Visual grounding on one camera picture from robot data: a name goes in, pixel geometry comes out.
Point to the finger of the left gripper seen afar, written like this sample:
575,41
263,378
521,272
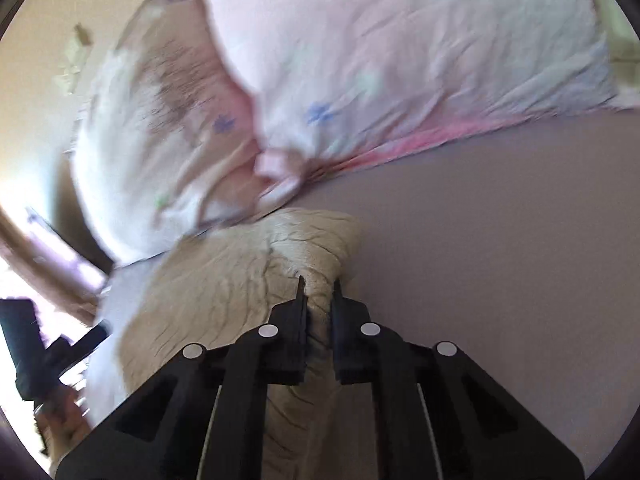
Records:
91,340

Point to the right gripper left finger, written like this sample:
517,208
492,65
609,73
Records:
201,415

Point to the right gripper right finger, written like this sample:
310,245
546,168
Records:
436,413

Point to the beige cable-knit sweater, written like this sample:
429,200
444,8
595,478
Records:
214,288

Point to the person's left hand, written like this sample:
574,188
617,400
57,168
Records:
61,423

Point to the lavender bed sheet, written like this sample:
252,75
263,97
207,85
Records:
522,248

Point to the white floral pillow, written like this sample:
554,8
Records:
166,146

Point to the pink floral pillow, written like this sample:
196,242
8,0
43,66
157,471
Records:
360,81

